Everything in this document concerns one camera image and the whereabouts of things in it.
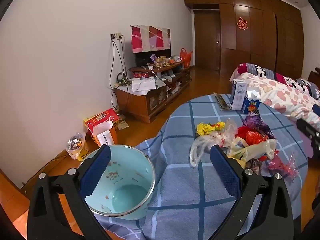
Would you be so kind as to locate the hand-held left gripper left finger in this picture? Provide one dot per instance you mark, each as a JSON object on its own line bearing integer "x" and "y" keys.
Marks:
{"x": 96, "y": 170}

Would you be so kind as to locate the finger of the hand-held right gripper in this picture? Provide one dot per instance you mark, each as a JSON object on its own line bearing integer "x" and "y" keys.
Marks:
{"x": 307, "y": 127}

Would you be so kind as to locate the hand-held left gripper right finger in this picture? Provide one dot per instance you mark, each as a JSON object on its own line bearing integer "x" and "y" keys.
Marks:
{"x": 225, "y": 171}

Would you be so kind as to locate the clear plastic bag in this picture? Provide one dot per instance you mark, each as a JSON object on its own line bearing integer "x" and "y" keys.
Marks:
{"x": 203, "y": 146}

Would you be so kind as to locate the cream plastic bag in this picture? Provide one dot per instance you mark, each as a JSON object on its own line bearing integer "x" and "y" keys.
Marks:
{"x": 260, "y": 148}

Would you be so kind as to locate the light blue enamel basin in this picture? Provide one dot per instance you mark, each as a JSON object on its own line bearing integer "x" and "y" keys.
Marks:
{"x": 130, "y": 195}

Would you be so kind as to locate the red plastic bag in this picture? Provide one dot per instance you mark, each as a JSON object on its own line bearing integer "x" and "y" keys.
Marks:
{"x": 251, "y": 136}

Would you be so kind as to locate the purple plastic bag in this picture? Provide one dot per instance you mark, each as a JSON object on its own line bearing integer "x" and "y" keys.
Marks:
{"x": 257, "y": 122}

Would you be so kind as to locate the yellow cup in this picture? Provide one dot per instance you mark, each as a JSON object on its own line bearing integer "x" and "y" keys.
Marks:
{"x": 84, "y": 155}

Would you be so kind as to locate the brown snack wrapper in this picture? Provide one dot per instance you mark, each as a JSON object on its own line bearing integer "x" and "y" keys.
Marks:
{"x": 253, "y": 166}

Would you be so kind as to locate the clear bag of wrappers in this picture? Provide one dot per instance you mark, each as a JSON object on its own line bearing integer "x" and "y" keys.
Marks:
{"x": 75, "y": 145}

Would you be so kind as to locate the white paper bag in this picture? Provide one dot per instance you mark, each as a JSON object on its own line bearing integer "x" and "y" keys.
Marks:
{"x": 105, "y": 136}

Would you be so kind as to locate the blue plaid blanket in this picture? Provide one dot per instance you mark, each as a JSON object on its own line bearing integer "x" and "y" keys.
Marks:
{"x": 190, "y": 185}

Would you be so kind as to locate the pink clear wrapper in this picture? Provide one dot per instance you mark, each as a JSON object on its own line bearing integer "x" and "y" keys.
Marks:
{"x": 282, "y": 166}

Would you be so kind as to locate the yellow crumpled wrapper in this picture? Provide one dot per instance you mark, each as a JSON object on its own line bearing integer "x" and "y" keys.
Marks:
{"x": 207, "y": 127}

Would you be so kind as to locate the red cardboard box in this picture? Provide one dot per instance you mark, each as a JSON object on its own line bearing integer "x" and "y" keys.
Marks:
{"x": 100, "y": 117}

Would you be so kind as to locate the flattened brown cardboard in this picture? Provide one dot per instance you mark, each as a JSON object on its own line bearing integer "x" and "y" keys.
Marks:
{"x": 123, "y": 123}

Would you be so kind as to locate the blue milk carton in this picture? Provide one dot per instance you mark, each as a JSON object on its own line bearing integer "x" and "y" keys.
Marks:
{"x": 250, "y": 103}

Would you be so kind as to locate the cow print blanket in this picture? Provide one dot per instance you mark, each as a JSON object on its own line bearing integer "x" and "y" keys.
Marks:
{"x": 270, "y": 73}

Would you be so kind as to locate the dark flat snack packet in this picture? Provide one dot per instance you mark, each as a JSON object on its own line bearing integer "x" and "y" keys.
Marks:
{"x": 221, "y": 101}

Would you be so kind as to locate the tall white blue box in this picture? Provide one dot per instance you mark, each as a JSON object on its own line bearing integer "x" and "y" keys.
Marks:
{"x": 237, "y": 96}

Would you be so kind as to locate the wooden television stand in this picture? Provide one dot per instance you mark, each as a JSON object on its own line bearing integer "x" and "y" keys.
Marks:
{"x": 140, "y": 102}

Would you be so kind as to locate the white cardboard box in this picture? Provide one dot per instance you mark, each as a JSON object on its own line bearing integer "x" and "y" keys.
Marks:
{"x": 142, "y": 84}

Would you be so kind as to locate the wooden wardrobe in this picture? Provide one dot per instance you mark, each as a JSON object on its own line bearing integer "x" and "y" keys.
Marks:
{"x": 270, "y": 35}

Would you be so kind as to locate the red tin box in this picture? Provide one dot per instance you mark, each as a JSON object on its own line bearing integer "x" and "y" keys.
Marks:
{"x": 141, "y": 74}

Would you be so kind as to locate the orange plastic bag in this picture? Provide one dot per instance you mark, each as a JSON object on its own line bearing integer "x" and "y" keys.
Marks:
{"x": 186, "y": 58}

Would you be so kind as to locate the white mug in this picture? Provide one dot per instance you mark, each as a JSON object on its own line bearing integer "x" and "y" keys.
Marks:
{"x": 177, "y": 58}

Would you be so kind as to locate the red paper decoration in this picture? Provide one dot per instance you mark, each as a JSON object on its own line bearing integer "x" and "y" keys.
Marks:
{"x": 242, "y": 23}

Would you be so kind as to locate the black television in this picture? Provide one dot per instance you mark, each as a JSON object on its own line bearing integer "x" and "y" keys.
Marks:
{"x": 150, "y": 57}

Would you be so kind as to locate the gold jars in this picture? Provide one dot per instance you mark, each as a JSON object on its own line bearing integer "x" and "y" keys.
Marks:
{"x": 160, "y": 62}

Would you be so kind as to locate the wooden door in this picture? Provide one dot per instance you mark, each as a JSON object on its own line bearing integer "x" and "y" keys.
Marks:
{"x": 207, "y": 40}

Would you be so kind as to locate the red white patchwork cloth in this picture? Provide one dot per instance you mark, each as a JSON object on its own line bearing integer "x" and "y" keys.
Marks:
{"x": 150, "y": 38}

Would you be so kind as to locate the wall socket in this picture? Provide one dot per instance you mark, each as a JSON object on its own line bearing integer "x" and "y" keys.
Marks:
{"x": 117, "y": 36}

